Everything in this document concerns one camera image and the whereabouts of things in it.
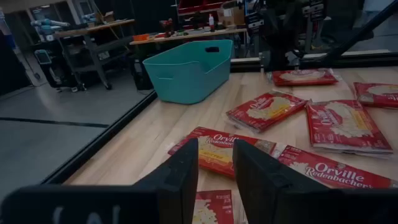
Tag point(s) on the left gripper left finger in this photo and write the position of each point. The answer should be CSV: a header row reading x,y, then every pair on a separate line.
x,y
180,193

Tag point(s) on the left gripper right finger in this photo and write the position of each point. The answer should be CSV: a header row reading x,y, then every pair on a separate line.
x,y
258,186

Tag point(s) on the red Orville Redenbacher popcorn bag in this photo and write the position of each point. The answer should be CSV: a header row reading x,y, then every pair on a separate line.
x,y
214,207
335,174
342,124
303,77
217,152
264,110
377,95

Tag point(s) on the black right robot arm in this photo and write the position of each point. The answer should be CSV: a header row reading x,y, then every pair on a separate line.
x,y
280,37

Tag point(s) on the blue white robot arm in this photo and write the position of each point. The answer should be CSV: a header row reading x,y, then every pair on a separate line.
x,y
49,23

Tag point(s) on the teal plastic basket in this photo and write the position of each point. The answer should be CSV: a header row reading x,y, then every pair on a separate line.
x,y
186,81

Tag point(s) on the long wooden table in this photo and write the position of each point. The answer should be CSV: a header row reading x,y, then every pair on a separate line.
x,y
192,35

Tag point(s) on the orange container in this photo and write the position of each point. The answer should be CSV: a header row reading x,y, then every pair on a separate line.
x,y
141,37

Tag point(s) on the red power drill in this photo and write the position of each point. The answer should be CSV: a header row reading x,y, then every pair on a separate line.
x,y
168,28

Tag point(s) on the white bottle red cap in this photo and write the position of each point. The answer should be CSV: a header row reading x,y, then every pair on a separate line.
x,y
211,23

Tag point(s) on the large cardboard box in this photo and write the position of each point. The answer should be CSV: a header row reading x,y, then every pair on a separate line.
x,y
231,15

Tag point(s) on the red shelf bins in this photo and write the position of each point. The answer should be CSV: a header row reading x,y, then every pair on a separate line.
x,y
199,7

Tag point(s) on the wooden workbench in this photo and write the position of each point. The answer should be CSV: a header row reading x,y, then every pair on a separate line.
x,y
93,28

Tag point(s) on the small cardboard box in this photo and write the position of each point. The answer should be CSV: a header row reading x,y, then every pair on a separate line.
x,y
107,17

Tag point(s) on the black diagonal frame strut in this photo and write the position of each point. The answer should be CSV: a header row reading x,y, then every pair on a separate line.
x,y
357,35

